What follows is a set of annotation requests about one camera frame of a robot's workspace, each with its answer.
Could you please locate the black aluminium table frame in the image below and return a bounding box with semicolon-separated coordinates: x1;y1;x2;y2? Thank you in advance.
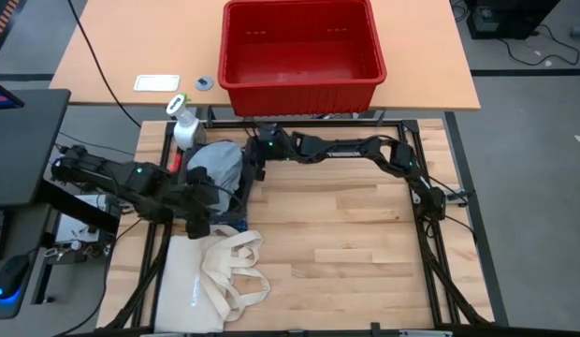
102;119;495;337

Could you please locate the black garment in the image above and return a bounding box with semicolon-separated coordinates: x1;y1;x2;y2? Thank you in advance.
184;139;259;224

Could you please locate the blue plaid shirt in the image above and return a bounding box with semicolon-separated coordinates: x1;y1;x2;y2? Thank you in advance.
209;183;248;212

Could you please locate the white electronics box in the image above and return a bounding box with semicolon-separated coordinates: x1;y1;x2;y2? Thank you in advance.
53;194;116;247

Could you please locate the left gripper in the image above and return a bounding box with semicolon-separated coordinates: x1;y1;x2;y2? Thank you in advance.
163;167;219;241

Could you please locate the red plastic laundry bin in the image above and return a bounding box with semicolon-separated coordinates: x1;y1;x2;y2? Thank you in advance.
217;0;388;118

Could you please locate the black computer mouse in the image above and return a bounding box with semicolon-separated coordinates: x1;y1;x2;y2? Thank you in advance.
0;255;32;300

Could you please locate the black side desk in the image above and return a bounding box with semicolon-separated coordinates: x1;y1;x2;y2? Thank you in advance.
0;88;71;209

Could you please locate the light wooden desk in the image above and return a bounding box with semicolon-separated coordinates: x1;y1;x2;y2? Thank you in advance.
49;0;482;112

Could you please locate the cream canvas tote bag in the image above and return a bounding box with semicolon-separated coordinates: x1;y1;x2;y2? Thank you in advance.
152;224;271;334

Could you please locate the computer screen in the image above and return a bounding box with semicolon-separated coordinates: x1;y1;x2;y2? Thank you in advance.
0;78;25;111

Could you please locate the white spray bottle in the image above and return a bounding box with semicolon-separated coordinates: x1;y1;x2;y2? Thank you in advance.
166;92;209;152

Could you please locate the black panel with orange stripes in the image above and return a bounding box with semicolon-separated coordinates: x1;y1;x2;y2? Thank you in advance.
0;0;22;51

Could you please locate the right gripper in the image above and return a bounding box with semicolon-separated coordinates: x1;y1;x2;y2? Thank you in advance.
245;133;294;183

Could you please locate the light grey small cloth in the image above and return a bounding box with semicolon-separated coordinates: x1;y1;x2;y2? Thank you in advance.
186;140;244;215

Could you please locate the black computer tower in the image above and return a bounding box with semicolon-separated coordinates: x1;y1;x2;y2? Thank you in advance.
465;0;561;40

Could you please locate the long black cable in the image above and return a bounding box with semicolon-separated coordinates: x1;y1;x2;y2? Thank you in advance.
66;0;142;128

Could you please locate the white rectangular pad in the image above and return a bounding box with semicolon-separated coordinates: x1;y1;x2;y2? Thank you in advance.
133;73;181;94

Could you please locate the black floor cable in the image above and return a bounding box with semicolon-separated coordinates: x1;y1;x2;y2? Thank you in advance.
498;22;580;66

